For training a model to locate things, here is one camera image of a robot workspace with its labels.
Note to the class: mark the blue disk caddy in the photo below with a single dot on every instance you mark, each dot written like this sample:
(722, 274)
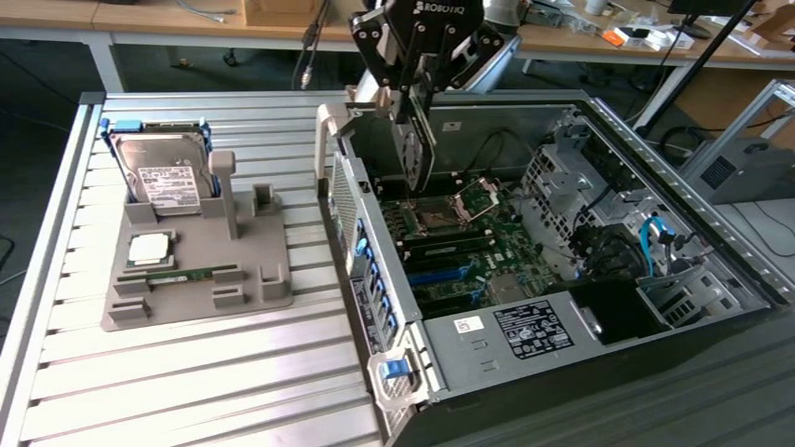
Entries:
(127, 126)

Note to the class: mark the grey power supply unit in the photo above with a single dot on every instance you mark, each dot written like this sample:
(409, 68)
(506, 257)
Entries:
(491, 344)

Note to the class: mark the silver CPU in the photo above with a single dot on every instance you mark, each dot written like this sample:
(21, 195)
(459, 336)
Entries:
(150, 249)

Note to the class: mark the metal disk bay cage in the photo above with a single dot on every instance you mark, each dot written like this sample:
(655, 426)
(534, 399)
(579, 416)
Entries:
(559, 181)

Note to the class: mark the grey parts rack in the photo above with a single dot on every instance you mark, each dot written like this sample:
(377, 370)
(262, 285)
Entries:
(199, 302)

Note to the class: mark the grey computer tower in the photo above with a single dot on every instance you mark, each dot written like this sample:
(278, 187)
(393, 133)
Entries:
(739, 172)

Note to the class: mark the brown cardboard box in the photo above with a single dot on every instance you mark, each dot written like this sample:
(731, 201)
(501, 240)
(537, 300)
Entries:
(279, 11)

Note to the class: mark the orange small box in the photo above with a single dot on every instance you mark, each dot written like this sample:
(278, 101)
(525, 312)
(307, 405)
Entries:
(611, 36)

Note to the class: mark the black RAM stick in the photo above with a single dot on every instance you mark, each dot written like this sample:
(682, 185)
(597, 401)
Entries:
(447, 247)

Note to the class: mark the black tripod pole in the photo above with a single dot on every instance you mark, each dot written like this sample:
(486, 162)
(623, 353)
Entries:
(702, 65)

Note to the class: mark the cluttered wooden desk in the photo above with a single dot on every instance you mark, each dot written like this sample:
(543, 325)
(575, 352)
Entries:
(621, 51)

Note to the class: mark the metal socket cover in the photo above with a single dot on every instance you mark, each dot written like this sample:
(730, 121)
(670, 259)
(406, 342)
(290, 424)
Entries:
(478, 198)

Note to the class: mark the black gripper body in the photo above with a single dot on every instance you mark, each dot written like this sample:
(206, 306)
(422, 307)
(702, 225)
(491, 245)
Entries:
(435, 28)

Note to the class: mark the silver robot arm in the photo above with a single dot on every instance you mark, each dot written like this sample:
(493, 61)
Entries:
(501, 65)

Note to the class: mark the black monitor stand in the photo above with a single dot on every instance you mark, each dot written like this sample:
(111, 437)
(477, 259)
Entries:
(690, 25)

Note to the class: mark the open black PC case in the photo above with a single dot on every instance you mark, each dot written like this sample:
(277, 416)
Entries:
(473, 358)

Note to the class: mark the CPU socket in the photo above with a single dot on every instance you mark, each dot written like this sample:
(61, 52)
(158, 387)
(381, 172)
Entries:
(438, 215)

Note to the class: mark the wooden desk with white frame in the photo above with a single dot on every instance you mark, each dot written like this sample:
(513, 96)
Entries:
(125, 18)

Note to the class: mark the graphics card with metal bracket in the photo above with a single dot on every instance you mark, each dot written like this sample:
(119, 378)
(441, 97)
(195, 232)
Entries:
(417, 149)

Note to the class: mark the silver hard disk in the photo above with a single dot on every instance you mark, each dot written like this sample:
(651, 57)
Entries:
(165, 181)

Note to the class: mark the green RAM stick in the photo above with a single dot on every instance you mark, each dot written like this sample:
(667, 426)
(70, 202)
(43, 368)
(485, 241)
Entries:
(185, 274)

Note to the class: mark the green motherboard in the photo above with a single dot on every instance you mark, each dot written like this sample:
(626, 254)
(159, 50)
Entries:
(503, 251)

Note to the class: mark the blue case latch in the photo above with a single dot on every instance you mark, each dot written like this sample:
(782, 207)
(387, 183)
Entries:
(393, 370)

